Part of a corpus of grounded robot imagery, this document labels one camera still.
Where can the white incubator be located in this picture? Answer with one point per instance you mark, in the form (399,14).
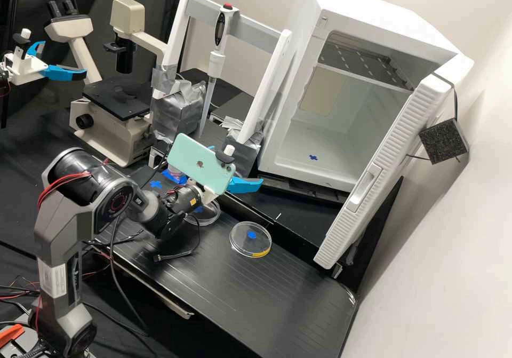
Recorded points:
(356,22)

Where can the blue bottle holder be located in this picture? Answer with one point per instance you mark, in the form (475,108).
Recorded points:
(177,178)

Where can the petri dish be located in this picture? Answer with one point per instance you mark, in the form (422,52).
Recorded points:
(210,214)

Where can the black platform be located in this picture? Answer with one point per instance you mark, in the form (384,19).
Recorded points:
(260,306)
(308,218)
(235,106)

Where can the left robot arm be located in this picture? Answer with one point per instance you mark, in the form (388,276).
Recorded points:
(3,77)

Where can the pipette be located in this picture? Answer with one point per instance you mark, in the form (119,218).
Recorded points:
(221,30)

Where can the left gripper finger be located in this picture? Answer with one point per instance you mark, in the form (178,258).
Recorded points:
(37,46)
(64,73)

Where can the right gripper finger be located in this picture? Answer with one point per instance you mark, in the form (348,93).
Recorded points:
(248,184)

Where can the white pipette stand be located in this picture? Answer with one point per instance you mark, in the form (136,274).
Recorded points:
(256,106)

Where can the right wrist camera phone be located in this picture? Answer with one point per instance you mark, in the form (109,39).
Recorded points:
(192,162)

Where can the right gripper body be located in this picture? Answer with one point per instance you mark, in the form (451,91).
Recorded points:
(209,196)

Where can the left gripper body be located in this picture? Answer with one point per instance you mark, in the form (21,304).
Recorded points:
(24,69)

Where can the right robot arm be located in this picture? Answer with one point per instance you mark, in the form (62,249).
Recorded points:
(64,218)

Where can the cream microscope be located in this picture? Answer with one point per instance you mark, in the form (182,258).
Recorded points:
(108,126)

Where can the incubator door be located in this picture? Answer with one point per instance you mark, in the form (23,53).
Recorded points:
(380,166)

